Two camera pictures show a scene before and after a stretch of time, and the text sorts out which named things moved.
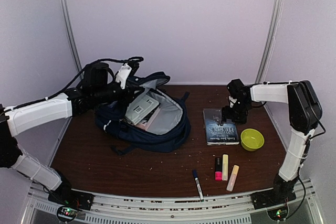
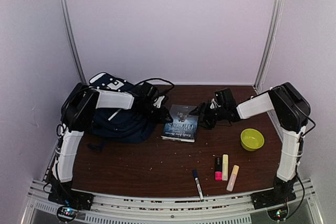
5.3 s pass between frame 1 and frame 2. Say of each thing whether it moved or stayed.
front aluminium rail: stayed
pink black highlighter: stayed
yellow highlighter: stayed
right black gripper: moved
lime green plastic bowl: stayed
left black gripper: moved
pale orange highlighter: stayed
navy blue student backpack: moved
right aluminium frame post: stayed
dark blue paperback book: moved
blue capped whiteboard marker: stayed
